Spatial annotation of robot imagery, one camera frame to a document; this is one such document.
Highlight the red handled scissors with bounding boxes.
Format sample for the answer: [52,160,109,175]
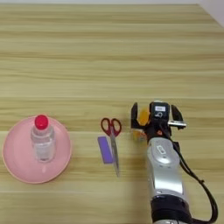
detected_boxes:
[101,117,123,178]

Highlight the orange juice bottle white cap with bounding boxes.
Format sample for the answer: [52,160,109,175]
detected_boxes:
[129,107,151,142]

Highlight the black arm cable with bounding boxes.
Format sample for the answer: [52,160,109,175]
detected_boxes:
[165,125,219,224]

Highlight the clear bottle with red cap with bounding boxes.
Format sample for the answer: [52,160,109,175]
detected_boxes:
[30,114,56,164]

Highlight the purple rectangular block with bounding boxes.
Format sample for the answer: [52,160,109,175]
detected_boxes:
[97,136,114,165]

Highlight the black box with white label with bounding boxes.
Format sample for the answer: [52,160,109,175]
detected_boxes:
[149,101,171,121]

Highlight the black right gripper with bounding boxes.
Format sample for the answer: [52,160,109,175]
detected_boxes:
[129,101,188,144]

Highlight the pink round plate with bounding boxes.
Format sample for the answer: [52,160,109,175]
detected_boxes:
[2,115,73,185]

